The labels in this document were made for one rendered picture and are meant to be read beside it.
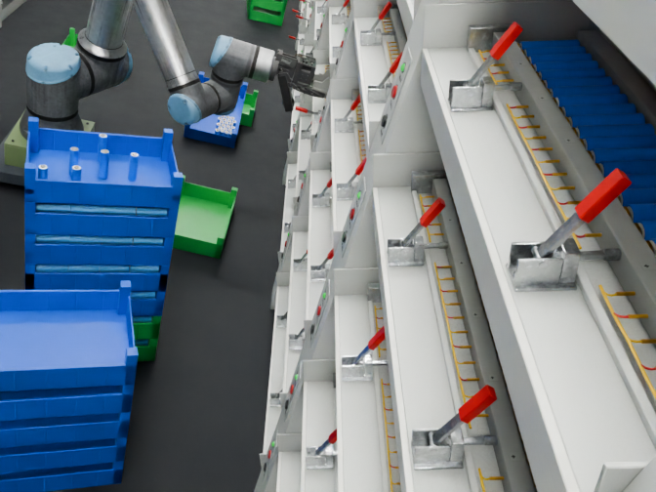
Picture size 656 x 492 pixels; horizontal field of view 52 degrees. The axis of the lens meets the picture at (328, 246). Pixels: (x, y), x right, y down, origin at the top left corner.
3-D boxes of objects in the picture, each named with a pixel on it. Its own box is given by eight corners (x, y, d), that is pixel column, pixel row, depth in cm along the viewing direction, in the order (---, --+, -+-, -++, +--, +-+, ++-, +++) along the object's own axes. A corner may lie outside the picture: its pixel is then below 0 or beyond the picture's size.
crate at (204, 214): (220, 259, 209) (224, 238, 204) (155, 244, 207) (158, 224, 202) (233, 207, 233) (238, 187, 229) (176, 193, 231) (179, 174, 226)
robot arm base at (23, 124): (16, 144, 205) (16, 117, 199) (22, 110, 218) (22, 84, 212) (82, 151, 212) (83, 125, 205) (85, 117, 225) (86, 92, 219)
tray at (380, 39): (368, 179, 100) (369, 93, 92) (353, 38, 149) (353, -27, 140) (505, 175, 100) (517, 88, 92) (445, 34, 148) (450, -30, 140)
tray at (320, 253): (306, 358, 123) (302, 302, 115) (310, 184, 172) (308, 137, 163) (417, 355, 123) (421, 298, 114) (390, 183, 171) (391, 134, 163)
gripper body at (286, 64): (318, 68, 185) (276, 56, 182) (308, 97, 190) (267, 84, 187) (318, 59, 191) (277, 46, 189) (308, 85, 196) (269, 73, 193)
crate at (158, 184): (24, 202, 131) (23, 168, 127) (28, 148, 146) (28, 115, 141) (179, 209, 143) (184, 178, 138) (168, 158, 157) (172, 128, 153)
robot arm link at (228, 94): (191, 106, 194) (199, 69, 186) (217, 95, 202) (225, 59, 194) (217, 123, 192) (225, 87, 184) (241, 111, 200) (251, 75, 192)
